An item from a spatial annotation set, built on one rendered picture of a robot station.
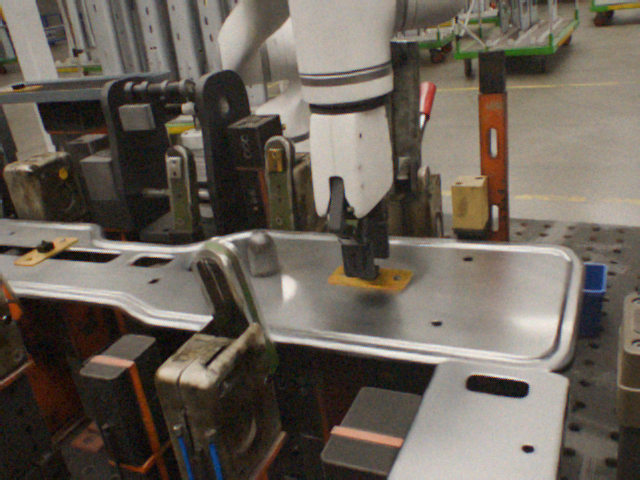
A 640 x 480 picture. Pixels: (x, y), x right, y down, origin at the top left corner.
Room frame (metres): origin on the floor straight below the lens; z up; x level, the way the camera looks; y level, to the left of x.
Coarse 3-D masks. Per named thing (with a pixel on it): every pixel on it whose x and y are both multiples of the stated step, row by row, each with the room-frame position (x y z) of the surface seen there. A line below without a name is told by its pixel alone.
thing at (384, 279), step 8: (336, 272) 0.60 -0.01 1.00; (376, 272) 0.58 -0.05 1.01; (384, 272) 0.59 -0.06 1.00; (392, 272) 0.58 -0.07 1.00; (400, 272) 0.58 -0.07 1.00; (408, 272) 0.58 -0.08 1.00; (328, 280) 0.59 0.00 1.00; (336, 280) 0.58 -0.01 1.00; (344, 280) 0.58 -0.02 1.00; (352, 280) 0.58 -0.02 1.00; (360, 280) 0.58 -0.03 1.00; (368, 280) 0.57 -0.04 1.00; (376, 280) 0.57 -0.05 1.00; (384, 280) 0.57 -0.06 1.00; (392, 280) 0.57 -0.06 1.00; (400, 280) 0.56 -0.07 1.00; (408, 280) 0.56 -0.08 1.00; (384, 288) 0.56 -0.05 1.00; (392, 288) 0.55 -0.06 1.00; (400, 288) 0.55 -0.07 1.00
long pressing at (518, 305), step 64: (0, 256) 0.80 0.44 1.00; (128, 256) 0.74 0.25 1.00; (192, 256) 0.71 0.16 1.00; (320, 256) 0.65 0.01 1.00; (448, 256) 0.61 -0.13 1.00; (512, 256) 0.59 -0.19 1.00; (576, 256) 0.57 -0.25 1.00; (192, 320) 0.55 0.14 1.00; (320, 320) 0.51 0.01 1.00; (384, 320) 0.50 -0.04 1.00; (448, 320) 0.48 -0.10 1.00; (512, 320) 0.47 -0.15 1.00; (576, 320) 0.46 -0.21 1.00
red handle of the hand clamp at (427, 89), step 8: (424, 88) 0.80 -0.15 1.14; (432, 88) 0.80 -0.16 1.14; (424, 96) 0.79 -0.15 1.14; (432, 96) 0.79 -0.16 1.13; (424, 104) 0.78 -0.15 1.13; (432, 104) 0.79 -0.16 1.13; (424, 112) 0.77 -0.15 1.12; (424, 120) 0.76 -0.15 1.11; (424, 128) 0.76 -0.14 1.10; (408, 160) 0.72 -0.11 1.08; (400, 168) 0.71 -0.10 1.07; (408, 168) 0.71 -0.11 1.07; (400, 176) 0.70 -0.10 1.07; (408, 176) 0.70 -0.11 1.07; (400, 184) 0.70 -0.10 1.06; (408, 184) 0.70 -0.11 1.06
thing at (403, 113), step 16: (400, 48) 0.69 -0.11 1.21; (416, 48) 0.72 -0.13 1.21; (400, 64) 0.69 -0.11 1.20; (416, 64) 0.71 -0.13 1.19; (400, 80) 0.72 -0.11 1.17; (416, 80) 0.71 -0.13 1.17; (400, 96) 0.72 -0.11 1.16; (416, 96) 0.71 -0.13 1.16; (400, 112) 0.72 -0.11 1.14; (416, 112) 0.70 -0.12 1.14; (400, 128) 0.72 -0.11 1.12; (416, 128) 0.70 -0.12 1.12; (400, 144) 0.71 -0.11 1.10; (416, 144) 0.70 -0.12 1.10; (416, 160) 0.69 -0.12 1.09; (416, 176) 0.69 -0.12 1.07; (416, 192) 0.69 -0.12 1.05
